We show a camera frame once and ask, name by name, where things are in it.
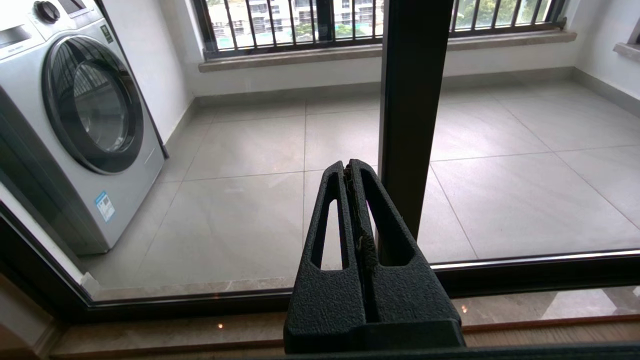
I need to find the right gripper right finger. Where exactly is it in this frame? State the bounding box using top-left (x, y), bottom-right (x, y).
top-left (348, 159), bottom-right (462, 325)

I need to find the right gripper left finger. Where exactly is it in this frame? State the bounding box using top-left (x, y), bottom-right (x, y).
top-left (284, 161), bottom-right (368, 348)

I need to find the glass sliding door with handle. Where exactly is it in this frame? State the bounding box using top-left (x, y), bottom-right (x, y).
top-left (0, 0), bottom-right (455, 323)

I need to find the black framed glass door panel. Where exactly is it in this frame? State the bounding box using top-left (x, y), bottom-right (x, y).
top-left (417, 0), bottom-right (640, 298)

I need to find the long stone window sill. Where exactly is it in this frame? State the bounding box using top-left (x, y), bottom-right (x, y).
top-left (198, 29), bottom-right (578, 74)

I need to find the black balcony railing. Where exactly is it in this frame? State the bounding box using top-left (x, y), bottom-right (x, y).
top-left (192, 0), bottom-right (568, 59)

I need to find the short stone window sill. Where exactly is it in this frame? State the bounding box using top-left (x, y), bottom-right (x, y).
top-left (613, 42), bottom-right (640, 64)

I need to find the silver front-load washing machine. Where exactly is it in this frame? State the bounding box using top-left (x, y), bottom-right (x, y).
top-left (0, 0), bottom-right (169, 256)

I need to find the black window frame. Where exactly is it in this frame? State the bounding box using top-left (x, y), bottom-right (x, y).
top-left (192, 0), bottom-right (568, 60)

